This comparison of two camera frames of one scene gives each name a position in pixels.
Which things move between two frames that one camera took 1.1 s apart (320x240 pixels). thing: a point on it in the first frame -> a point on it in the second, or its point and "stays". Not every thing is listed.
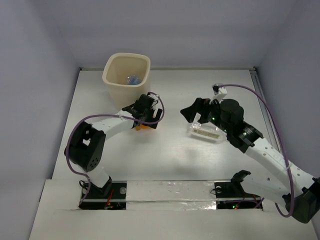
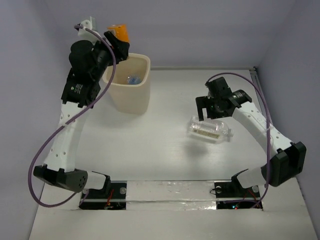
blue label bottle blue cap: (133, 79) stays
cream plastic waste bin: (127, 76) stays
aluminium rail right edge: (267, 113) stays
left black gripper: (144, 116) -> (118, 46)
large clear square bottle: (207, 131) stays
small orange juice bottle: (141, 126) -> (121, 31)
